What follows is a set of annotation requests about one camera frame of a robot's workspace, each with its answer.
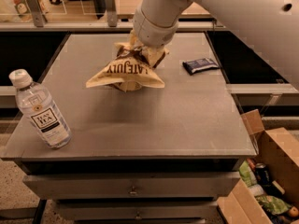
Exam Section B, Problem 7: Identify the middle metal bracket post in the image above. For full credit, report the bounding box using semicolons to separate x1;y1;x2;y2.
105;0;118;27

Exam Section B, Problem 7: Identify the grey upper drawer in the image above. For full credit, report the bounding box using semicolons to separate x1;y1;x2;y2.
23;172;240;200

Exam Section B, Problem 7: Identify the brown Late July chip bag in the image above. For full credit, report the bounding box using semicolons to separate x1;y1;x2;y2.
86;42;164;92

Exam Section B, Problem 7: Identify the light green packet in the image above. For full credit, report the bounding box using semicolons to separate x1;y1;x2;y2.
239;161;257;187

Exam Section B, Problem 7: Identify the orange labelled white bag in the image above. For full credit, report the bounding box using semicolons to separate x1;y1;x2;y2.
0;0;50;23

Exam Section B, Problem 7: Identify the grey drawer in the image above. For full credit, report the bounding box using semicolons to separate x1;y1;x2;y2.
57;200;217;221
23;172;240;200

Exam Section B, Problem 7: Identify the left metal bracket post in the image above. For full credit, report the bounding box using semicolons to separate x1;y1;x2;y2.
26;0;46;27

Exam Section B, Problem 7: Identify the green snack bag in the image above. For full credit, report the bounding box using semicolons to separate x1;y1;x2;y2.
256;195;292;215

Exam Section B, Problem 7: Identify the grey lower drawer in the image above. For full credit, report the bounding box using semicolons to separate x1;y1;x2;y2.
57;200;217;221

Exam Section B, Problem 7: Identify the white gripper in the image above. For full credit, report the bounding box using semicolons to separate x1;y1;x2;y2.
129;7;178;68

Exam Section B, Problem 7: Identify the dark soda can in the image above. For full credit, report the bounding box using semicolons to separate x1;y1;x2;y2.
255;163;271;186

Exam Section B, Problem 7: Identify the blue RXBAR blueberry bar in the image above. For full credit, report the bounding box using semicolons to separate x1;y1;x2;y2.
182;58;220;76

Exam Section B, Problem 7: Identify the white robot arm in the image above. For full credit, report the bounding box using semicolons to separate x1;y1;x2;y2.
133;0;299;89

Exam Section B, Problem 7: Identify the open cardboard box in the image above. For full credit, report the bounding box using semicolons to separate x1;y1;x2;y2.
218;110;299;224

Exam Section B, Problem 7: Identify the clear plastic water bottle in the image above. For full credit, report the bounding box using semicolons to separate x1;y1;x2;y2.
8;69;71;149

